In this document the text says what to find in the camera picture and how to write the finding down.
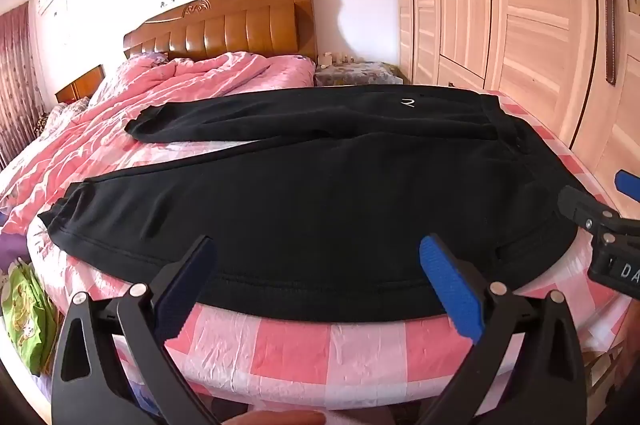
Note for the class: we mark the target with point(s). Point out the person's left hand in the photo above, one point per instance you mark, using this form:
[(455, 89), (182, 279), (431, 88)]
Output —
[(280, 418)]

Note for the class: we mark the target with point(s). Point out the pink checkered bed sheet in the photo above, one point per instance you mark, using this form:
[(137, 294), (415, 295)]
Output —
[(300, 355)]

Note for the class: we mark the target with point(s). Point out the purple bed sheet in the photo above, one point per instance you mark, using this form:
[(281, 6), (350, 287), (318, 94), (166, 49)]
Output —
[(12, 250)]

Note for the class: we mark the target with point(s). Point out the light wooden wardrobe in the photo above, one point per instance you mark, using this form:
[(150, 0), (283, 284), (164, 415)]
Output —
[(530, 15)]

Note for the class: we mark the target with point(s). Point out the black pants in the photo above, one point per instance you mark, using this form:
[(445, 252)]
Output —
[(300, 205)]

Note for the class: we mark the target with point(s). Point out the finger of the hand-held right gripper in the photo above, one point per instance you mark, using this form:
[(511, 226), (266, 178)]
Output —
[(580, 204), (627, 184)]

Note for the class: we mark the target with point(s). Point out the brown wooden nightstand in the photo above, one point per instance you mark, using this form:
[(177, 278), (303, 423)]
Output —
[(80, 86)]

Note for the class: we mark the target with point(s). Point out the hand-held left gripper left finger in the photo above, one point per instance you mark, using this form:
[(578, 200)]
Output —
[(186, 285)]

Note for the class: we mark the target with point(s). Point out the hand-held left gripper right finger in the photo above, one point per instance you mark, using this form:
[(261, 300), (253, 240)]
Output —
[(447, 277)]

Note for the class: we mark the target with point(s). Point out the wooden padded bed headboard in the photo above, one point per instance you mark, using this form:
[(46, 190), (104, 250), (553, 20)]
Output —
[(225, 25)]

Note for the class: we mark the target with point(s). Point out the pink quilt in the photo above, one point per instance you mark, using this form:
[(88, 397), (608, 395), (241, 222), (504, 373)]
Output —
[(165, 90)]

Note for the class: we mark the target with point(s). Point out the green printed bag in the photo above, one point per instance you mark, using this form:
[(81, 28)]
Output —
[(25, 315)]

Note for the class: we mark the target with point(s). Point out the nightstand with floral cloth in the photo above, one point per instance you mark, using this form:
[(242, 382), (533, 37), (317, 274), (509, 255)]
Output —
[(357, 75)]

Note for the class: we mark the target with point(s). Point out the pink patterned curtain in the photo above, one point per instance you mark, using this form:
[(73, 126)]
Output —
[(22, 85)]

